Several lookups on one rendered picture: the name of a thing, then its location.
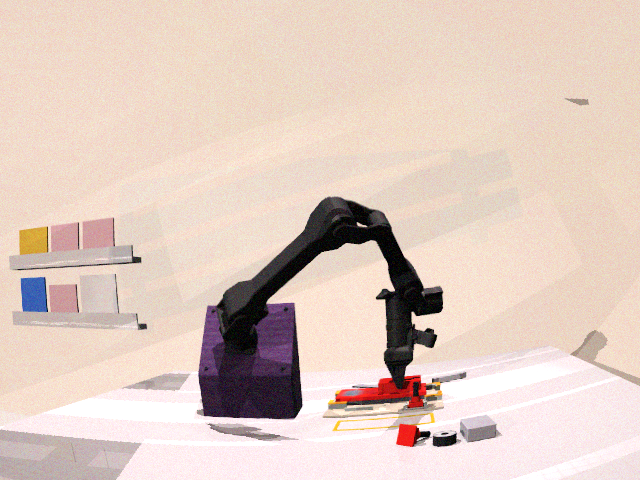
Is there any black toy car tyre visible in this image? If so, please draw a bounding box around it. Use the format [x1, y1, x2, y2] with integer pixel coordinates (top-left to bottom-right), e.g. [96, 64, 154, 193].
[432, 430, 457, 447]

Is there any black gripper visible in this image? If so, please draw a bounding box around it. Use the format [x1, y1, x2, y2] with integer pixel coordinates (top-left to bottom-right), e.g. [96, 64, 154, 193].
[383, 317, 415, 389]

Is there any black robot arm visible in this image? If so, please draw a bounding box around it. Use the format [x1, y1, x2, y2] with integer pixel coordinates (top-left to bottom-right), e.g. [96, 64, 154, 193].
[216, 196, 444, 355]

